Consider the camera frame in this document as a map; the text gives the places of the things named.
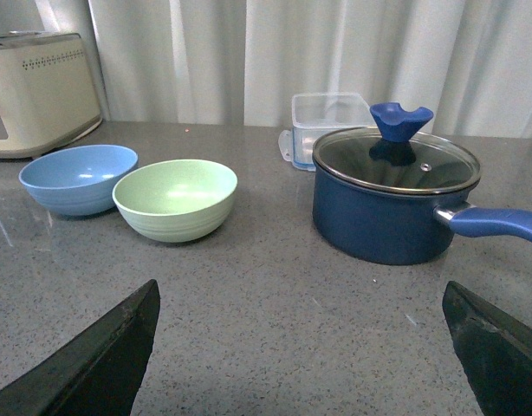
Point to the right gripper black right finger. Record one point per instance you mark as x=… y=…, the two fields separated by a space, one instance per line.
x=495 y=351

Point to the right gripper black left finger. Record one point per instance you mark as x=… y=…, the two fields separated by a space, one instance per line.
x=99 y=372

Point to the green bowl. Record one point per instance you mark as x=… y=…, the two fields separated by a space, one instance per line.
x=176 y=201

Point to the blue bowl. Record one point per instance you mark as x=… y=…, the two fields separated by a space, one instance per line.
x=78 y=181

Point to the blue saucepan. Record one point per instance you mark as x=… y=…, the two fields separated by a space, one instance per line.
x=400 y=229

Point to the glass lid blue knob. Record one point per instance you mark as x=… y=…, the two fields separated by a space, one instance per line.
x=395 y=156

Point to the cream two-slot toaster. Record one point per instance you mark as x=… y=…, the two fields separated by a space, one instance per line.
x=47 y=93

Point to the white curtain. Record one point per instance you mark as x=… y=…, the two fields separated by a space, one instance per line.
x=240 y=62

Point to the clear plastic food container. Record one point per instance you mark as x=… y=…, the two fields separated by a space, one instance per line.
x=316 y=114

